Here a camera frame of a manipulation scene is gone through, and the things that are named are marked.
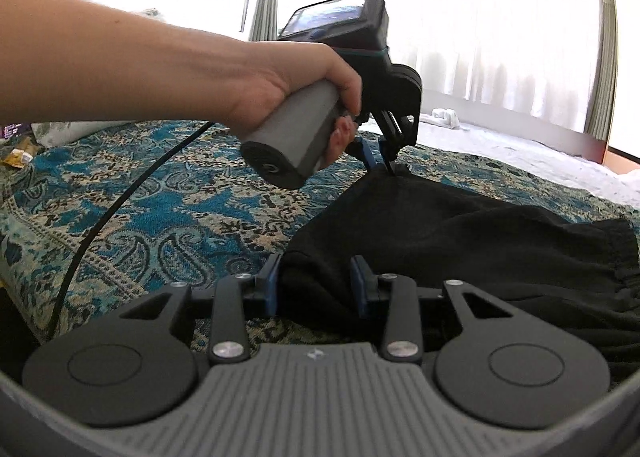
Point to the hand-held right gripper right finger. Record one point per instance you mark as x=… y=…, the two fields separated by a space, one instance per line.
x=358 y=289

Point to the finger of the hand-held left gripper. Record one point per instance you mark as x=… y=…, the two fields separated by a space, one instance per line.
x=392 y=144
x=366 y=153

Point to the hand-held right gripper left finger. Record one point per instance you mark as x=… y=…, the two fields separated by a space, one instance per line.
x=272 y=289

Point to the black pants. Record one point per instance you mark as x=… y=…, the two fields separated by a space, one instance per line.
x=450 y=237

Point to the person's left forearm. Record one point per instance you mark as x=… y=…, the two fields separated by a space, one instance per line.
x=125 y=62

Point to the person's left hand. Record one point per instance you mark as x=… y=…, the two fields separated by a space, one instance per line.
x=300 y=67

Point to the small white towel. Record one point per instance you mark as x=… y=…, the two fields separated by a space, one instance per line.
x=446 y=118

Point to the blue paisley blanket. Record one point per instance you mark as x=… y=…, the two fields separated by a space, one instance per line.
x=175 y=197

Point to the white bed sheet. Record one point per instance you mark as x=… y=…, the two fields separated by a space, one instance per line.
x=525 y=152

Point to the white sheer curtain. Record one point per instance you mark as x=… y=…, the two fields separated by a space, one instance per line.
x=500 y=52

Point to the white floral duvet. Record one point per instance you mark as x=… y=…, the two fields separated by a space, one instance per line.
x=65 y=133

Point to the yellow snack packet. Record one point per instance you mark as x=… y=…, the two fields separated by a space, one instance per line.
x=17 y=157

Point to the purple packet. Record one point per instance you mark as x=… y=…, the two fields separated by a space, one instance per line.
x=10 y=131

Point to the wooden bed frame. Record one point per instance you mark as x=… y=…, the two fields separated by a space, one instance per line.
x=620 y=157

